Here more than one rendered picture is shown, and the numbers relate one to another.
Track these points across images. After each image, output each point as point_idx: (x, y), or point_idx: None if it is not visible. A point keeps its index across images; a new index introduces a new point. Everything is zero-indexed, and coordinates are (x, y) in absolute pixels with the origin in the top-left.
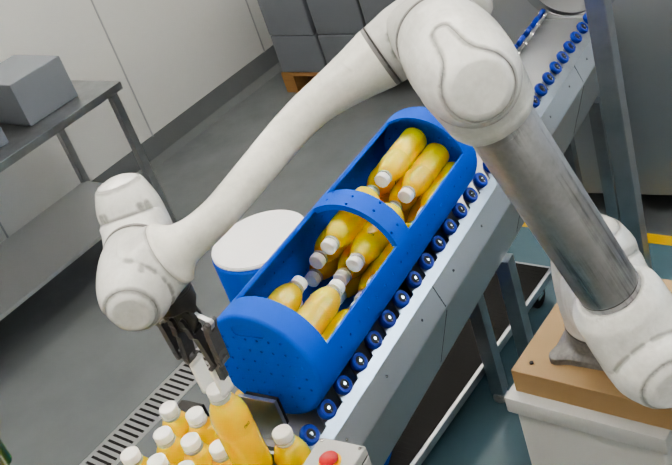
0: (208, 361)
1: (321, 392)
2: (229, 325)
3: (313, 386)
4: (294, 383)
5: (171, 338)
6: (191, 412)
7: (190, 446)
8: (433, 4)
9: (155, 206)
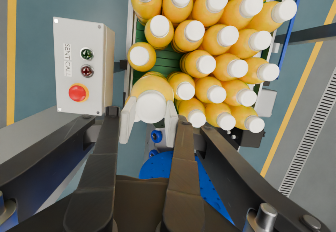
0: (115, 121)
1: (145, 162)
2: (222, 211)
3: (148, 165)
4: (165, 166)
5: (220, 160)
6: (230, 122)
7: (213, 88)
8: None
9: None
